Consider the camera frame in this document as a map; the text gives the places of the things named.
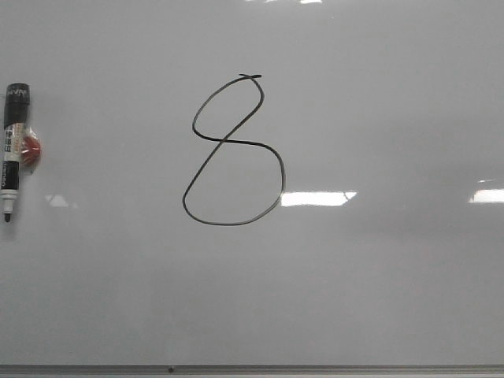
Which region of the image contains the red round magnet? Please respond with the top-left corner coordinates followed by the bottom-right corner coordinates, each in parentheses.
top-left (21, 135), bottom-right (42, 167)

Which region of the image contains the black white whiteboard marker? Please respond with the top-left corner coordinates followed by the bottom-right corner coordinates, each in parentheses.
top-left (1, 83), bottom-right (30, 223)

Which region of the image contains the white whiteboard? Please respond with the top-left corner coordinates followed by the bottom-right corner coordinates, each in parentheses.
top-left (1, 1), bottom-right (503, 373)

